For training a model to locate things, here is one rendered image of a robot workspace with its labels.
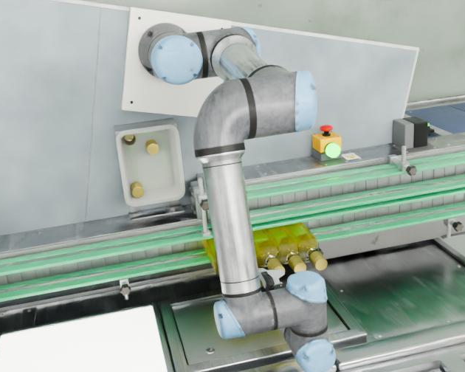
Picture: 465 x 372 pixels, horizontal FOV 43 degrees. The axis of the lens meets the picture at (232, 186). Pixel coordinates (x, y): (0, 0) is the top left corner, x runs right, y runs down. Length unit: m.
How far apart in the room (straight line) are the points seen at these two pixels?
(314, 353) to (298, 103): 0.48
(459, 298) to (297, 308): 0.70
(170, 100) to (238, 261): 0.72
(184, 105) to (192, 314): 0.58
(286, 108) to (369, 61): 0.83
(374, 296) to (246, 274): 0.69
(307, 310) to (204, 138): 0.38
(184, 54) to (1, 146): 0.60
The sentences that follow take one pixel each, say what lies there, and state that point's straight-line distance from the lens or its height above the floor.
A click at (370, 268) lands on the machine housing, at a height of 0.96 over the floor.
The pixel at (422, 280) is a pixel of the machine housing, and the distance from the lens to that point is 1.83.
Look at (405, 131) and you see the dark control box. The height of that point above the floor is 0.83.
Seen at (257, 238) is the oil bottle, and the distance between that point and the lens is 1.64.
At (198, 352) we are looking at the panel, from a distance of 1.48.
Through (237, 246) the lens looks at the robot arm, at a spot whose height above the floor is 1.47.
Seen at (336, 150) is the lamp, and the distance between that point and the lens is 1.80.
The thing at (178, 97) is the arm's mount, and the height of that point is 0.78.
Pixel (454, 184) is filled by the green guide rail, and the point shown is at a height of 0.96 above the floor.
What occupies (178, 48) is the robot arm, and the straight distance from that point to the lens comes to 1.46.
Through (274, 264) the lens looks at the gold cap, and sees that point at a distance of 1.52.
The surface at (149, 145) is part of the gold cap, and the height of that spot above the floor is 0.81.
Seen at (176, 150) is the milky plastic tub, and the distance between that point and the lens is 1.69.
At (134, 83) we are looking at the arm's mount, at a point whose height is 0.78.
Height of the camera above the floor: 2.44
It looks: 66 degrees down
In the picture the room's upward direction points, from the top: 143 degrees clockwise
